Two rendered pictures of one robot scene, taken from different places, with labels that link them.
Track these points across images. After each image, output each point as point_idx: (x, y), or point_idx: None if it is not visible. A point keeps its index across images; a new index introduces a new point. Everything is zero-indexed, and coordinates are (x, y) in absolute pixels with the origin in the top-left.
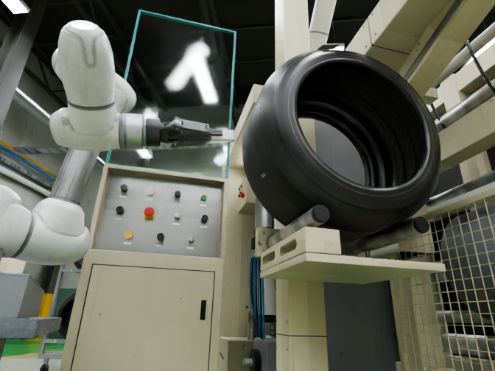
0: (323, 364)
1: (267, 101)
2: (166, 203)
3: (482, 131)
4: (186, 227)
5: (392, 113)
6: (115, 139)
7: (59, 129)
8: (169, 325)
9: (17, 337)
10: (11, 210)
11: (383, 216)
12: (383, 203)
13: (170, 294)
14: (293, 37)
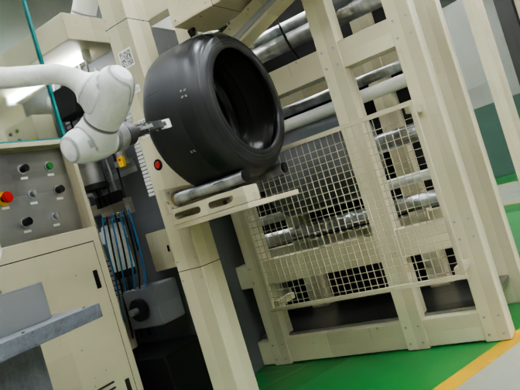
0: (223, 278)
1: (196, 94)
2: (15, 182)
3: (292, 84)
4: (44, 203)
5: (239, 74)
6: (115, 149)
7: (87, 152)
8: (76, 302)
9: (94, 319)
10: None
11: (268, 167)
12: (268, 159)
13: (66, 275)
14: None
